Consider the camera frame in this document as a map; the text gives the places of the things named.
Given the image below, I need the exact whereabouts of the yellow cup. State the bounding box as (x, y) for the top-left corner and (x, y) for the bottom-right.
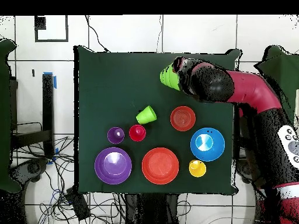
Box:
(188, 159), (207, 178)

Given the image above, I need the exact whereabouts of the black floor cable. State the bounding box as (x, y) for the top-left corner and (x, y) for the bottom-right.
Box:
(84, 15), (110, 53)

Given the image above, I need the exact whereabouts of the small green bowl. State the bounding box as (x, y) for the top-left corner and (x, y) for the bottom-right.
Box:
(159, 62), (182, 92)

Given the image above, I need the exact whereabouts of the purple cup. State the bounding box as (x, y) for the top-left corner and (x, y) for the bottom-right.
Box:
(107, 126), (125, 145)

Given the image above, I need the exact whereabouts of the large purple bowl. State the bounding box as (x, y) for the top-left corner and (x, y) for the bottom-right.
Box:
(94, 146), (133, 186)

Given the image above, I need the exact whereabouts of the black office chair base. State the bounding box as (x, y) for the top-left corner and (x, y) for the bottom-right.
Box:
(10, 158), (48, 185)

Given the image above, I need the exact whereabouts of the blue bowl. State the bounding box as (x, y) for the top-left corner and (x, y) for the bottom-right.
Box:
(190, 127), (226, 162)

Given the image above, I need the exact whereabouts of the large orange bowl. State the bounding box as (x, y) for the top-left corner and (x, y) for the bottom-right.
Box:
(141, 147), (180, 186)

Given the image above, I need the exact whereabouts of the green cup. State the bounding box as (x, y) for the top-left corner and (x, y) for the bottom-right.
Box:
(135, 105), (158, 125)

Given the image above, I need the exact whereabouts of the green cloth side table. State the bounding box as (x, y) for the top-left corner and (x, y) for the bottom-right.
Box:
(254, 45), (299, 122)
(0, 38), (22, 193)

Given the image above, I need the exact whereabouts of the small orange bowl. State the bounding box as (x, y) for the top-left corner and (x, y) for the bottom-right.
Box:
(170, 106), (197, 132)

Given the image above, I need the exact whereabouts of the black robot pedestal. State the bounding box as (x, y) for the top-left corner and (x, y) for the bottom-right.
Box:
(124, 193), (179, 224)

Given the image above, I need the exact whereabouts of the black square floor frame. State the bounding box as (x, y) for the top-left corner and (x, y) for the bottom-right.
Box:
(34, 15), (69, 43)

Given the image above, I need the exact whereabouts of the black metal stand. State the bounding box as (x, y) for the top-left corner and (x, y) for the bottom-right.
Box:
(11, 73), (55, 158)

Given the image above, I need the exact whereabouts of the dark green tablecloth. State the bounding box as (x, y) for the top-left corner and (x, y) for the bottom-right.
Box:
(74, 45), (241, 195)

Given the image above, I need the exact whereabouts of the black power strip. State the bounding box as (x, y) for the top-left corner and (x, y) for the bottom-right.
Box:
(65, 187), (91, 221)

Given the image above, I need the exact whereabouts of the tangle of black cables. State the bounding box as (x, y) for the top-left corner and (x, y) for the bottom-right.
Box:
(11, 136), (127, 224)

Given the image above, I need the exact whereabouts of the red cup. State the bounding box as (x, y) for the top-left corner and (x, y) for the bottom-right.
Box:
(128, 124), (147, 142)

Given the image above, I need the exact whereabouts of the blue tape strip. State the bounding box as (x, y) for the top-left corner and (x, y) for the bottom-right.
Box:
(43, 71), (57, 89)

